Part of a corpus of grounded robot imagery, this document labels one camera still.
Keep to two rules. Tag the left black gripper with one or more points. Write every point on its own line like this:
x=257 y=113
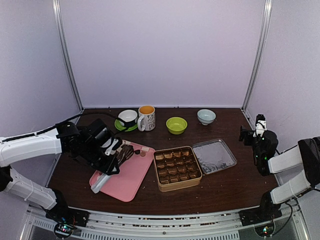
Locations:
x=108 y=167

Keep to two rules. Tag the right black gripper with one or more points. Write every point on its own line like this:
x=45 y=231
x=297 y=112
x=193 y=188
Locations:
x=243 y=132

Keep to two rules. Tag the white metal tongs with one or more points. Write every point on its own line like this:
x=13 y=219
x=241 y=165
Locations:
x=121 y=155

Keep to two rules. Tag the bear print tin lid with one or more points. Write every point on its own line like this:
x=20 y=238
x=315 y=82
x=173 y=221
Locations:
x=214 y=156

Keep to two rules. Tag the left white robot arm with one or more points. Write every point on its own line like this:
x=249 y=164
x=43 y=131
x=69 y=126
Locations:
x=95 y=143

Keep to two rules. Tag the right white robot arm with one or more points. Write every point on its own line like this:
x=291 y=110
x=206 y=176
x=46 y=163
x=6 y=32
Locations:
x=264 y=144

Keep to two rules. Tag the dark heart chocolate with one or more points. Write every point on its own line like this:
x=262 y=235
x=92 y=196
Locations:
x=137 y=151

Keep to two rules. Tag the white cube chocolate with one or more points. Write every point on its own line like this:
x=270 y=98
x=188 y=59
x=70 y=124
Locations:
x=145 y=149

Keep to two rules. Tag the gold chocolate tin box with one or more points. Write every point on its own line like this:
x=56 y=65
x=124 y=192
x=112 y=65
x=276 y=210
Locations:
x=176 y=168

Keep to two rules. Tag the green saucer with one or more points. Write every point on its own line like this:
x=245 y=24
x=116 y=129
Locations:
x=122 y=128

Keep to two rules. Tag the pink plastic tray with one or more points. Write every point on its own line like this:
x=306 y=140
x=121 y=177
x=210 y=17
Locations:
x=124 y=186

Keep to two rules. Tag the pale blue ceramic bowl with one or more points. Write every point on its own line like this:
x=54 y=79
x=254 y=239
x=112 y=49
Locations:
x=206 y=116

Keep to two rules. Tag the white dark blue bowl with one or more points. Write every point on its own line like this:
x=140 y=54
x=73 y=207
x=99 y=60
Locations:
x=128 y=117

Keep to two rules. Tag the white patterned mug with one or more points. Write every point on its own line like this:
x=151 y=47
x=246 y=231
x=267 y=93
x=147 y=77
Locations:
x=146 y=118

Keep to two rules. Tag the lime green bowl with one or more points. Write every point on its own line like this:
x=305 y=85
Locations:
x=176 y=125

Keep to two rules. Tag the left circuit board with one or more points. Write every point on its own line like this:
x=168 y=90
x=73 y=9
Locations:
x=63 y=231

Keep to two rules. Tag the circuit board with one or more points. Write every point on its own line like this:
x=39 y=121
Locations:
x=63 y=231
x=265 y=230

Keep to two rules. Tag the right circuit board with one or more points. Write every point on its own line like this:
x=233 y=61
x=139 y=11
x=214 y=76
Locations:
x=265 y=230

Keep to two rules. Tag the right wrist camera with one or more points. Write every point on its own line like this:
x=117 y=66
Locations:
x=260 y=125

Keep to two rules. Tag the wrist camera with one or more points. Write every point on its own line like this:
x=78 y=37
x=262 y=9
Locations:
x=111 y=145
x=260 y=125

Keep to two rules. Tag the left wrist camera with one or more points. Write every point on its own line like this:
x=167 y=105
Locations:
x=111 y=145

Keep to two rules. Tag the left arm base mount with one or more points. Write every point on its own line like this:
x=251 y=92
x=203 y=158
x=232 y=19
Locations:
x=68 y=216

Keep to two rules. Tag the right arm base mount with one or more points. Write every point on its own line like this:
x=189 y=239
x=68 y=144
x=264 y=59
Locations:
x=258 y=215

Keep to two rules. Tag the front aluminium rail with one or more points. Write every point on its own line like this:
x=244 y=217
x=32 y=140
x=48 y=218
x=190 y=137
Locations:
x=223 y=225

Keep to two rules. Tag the right aluminium frame post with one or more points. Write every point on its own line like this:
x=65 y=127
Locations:
x=263 y=35

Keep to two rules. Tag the aluminium frame post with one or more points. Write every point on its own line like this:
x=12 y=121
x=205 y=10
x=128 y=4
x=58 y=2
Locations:
x=66 y=57
x=263 y=35

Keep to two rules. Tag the left aluminium frame post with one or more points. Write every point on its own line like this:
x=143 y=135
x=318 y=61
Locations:
x=66 y=57

